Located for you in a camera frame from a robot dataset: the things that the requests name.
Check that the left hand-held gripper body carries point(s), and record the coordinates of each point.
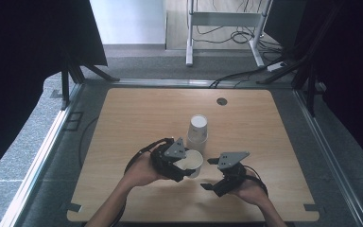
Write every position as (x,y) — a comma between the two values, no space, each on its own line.
(167,162)

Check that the dark round table grommet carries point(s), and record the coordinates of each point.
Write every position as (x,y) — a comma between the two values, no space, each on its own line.
(221,101)

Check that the white power strip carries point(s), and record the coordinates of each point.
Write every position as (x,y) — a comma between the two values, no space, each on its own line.
(276,66)

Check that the aluminium floor rail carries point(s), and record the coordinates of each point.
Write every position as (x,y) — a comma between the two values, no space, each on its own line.
(34,167)
(331,157)

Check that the black curtain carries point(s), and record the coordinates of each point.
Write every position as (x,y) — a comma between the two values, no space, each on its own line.
(349,78)
(28,63)

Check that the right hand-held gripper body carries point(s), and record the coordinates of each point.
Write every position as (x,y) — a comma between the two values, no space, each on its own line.
(231,175)

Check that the person's left hand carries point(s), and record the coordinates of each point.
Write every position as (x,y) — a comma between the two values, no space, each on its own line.
(143,171)

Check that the person's right hand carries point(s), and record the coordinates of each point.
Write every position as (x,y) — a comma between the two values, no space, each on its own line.
(252,190)

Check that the white metal stand frame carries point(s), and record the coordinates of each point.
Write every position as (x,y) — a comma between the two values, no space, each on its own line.
(223,19)

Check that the black tripod stand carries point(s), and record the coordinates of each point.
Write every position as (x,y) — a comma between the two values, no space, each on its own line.
(75,71)

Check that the black metal stand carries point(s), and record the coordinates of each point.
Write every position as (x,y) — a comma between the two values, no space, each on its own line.
(305,63)

